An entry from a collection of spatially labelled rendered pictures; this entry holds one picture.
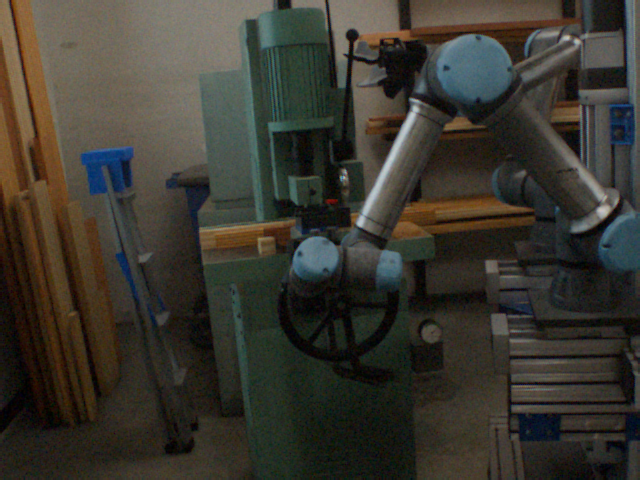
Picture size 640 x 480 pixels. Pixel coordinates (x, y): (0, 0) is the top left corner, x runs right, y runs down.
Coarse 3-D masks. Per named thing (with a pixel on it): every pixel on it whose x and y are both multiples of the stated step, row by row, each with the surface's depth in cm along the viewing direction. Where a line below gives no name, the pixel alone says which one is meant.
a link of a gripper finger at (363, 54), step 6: (360, 42) 181; (366, 42) 180; (360, 48) 182; (366, 48) 181; (354, 54) 183; (360, 54) 183; (366, 54) 182; (372, 54) 182; (378, 54) 181; (354, 60) 184; (360, 60) 183; (366, 60) 182; (372, 60) 182
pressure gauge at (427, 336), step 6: (432, 318) 182; (420, 324) 181; (426, 324) 179; (432, 324) 180; (438, 324) 180; (420, 330) 180; (426, 330) 180; (432, 330) 180; (438, 330) 180; (420, 336) 180; (426, 336) 180; (432, 336) 180; (438, 336) 181; (426, 342) 180; (432, 342) 181
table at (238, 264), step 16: (400, 240) 181; (416, 240) 181; (432, 240) 182; (208, 256) 180; (224, 256) 178; (240, 256) 177; (256, 256) 175; (272, 256) 175; (288, 256) 176; (416, 256) 182; (432, 256) 183; (208, 272) 173; (224, 272) 173; (240, 272) 174; (256, 272) 175; (272, 272) 176
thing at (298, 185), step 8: (288, 176) 197; (296, 176) 190; (304, 176) 190; (312, 176) 188; (296, 184) 184; (304, 184) 185; (312, 184) 185; (320, 184) 186; (296, 192) 185; (304, 192) 185; (320, 192) 186; (296, 200) 186; (304, 200) 186; (312, 200) 186; (320, 200) 186
